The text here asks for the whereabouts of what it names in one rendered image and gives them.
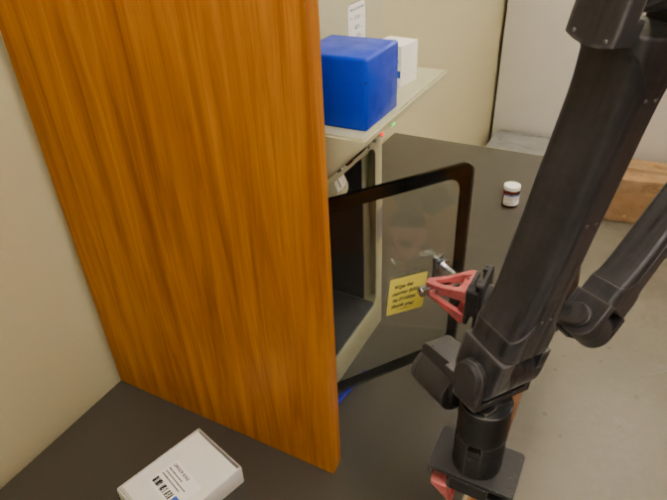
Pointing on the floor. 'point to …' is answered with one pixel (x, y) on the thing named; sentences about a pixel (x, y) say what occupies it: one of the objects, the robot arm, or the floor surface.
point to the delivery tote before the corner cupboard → (521, 142)
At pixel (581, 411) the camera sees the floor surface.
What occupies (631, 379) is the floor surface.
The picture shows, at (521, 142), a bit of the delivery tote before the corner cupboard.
